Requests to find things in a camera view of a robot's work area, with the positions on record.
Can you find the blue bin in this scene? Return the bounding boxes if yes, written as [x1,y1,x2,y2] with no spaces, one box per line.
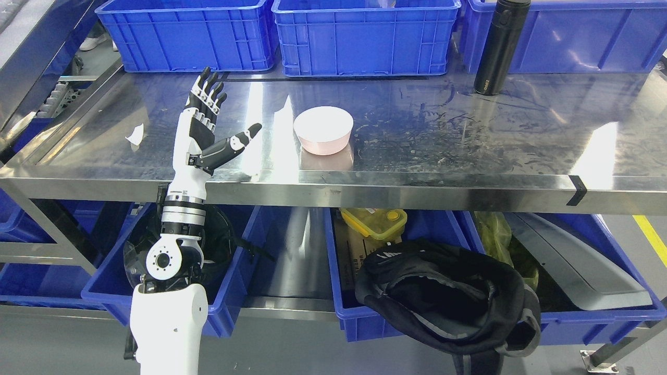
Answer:
[324,208,665,346]
[81,203,271,338]

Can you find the blue bin lower left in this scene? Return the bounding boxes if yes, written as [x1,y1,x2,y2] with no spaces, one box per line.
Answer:
[81,203,271,338]

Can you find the white paper scrap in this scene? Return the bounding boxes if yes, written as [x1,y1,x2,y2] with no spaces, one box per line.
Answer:
[125,123,144,147]

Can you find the yellow lidded food container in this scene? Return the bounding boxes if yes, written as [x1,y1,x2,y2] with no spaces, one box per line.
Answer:
[340,207,408,242]

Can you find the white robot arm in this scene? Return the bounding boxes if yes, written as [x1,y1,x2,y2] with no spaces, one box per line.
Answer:
[124,192,208,374]

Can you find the blue crate top right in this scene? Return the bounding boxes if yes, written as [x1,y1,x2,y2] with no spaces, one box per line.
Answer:
[459,1,666,74]

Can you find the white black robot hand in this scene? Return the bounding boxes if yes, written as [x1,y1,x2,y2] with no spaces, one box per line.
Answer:
[167,67,262,203]

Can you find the grey plastic panel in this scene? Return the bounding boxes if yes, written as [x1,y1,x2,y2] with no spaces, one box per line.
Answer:
[503,212,652,311]

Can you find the black backpack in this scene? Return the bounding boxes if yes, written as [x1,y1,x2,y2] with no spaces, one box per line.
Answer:
[355,238,541,374]

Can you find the black tape strip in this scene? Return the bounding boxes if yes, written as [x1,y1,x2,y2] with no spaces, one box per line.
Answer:
[566,174,588,207]

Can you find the blue crate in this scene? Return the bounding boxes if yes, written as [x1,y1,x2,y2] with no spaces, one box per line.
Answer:
[271,1,461,78]
[95,1,277,73]
[459,1,666,74]

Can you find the pink plastic bowl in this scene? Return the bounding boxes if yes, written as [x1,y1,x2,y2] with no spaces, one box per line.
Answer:
[293,106,354,156]

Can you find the blue bin lower middle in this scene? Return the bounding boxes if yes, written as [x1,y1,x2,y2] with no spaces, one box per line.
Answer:
[324,208,665,346]

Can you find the black thermos bottle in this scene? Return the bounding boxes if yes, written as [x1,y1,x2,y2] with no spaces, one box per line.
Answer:
[474,1,532,96]

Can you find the blue crate top left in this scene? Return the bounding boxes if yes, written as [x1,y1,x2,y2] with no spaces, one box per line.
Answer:
[95,1,277,73]

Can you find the blue crate top middle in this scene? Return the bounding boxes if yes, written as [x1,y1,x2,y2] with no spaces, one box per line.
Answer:
[271,1,461,78]

